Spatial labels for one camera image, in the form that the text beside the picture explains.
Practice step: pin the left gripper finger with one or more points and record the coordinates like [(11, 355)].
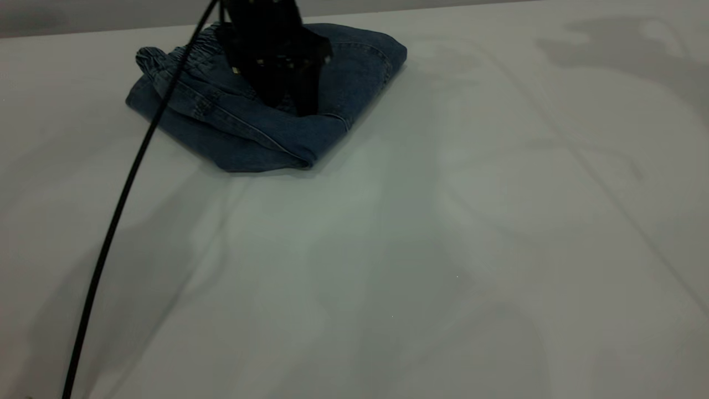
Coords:
[(271, 88), (306, 94)]

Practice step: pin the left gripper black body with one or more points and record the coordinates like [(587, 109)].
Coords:
[(271, 33)]

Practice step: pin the blue denim pants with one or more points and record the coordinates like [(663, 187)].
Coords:
[(249, 127)]

